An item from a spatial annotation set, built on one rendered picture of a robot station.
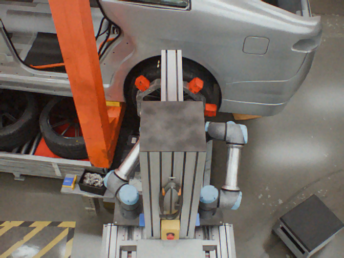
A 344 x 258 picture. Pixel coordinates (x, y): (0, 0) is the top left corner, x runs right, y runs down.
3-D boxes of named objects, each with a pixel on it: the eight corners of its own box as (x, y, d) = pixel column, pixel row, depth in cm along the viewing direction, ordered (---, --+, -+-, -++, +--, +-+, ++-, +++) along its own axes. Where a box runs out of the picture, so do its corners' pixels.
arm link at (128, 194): (129, 214, 247) (127, 204, 236) (115, 200, 253) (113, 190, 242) (143, 202, 252) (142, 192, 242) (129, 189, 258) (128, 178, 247)
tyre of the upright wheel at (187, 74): (222, 59, 306) (138, 44, 303) (221, 80, 291) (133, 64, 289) (205, 113, 358) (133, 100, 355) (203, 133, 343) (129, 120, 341)
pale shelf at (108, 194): (118, 181, 319) (117, 179, 316) (113, 199, 308) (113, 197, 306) (66, 175, 321) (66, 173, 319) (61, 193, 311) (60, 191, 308)
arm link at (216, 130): (206, 140, 243) (204, 133, 292) (223, 142, 243) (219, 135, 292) (208, 121, 243) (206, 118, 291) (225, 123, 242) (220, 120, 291)
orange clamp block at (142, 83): (150, 81, 300) (142, 74, 295) (149, 88, 295) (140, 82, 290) (144, 85, 304) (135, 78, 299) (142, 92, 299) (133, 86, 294)
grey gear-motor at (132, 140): (148, 146, 383) (147, 124, 355) (141, 183, 357) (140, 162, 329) (130, 144, 384) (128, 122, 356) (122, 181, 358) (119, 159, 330)
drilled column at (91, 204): (100, 206, 351) (93, 182, 318) (98, 216, 344) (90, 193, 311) (89, 205, 351) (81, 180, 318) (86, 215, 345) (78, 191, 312)
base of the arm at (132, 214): (142, 219, 255) (141, 212, 248) (119, 219, 255) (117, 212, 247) (143, 199, 265) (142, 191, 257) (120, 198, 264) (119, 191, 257)
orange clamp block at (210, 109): (204, 108, 317) (215, 109, 316) (203, 116, 312) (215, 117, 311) (205, 103, 311) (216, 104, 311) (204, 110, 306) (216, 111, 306)
